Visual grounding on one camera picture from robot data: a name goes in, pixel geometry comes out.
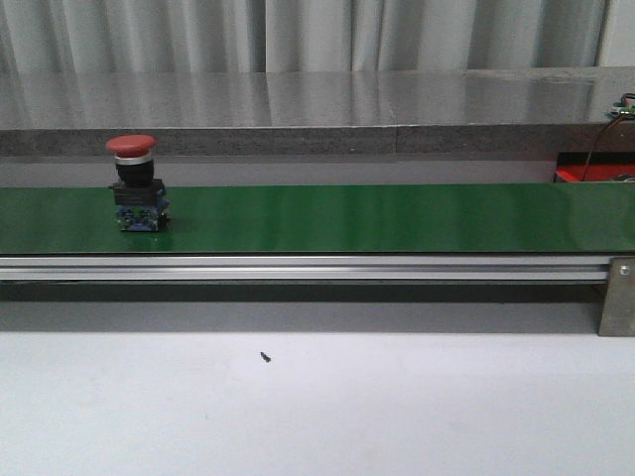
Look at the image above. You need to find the red mushroom push button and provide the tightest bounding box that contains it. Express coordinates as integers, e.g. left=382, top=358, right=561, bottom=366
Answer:
left=106, top=134, right=169, bottom=232

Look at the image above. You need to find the grey stone counter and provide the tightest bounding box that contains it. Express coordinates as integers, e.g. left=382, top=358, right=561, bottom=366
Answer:
left=1, top=67, right=634, bottom=187

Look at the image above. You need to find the green conveyor belt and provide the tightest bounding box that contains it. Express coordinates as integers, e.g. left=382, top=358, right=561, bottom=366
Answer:
left=1, top=182, right=634, bottom=255

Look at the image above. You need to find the red plastic bin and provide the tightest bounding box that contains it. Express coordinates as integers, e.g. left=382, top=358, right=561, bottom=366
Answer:
left=554, top=152, right=634, bottom=182

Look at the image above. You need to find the small green circuit board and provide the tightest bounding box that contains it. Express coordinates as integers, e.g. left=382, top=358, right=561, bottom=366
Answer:
left=608, top=99, right=635, bottom=119

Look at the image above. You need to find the white pleated curtain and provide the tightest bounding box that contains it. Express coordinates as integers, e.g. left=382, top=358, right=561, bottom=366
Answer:
left=1, top=0, right=608, bottom=73

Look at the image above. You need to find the aluminium conveyor frame rail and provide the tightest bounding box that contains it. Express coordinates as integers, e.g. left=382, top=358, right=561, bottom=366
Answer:
left=1, top=255, right=612, bottom=282

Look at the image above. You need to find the steel conveyor support bracket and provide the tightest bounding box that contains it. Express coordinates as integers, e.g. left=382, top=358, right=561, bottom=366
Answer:
left=598, top=257, right=635, bottom=337

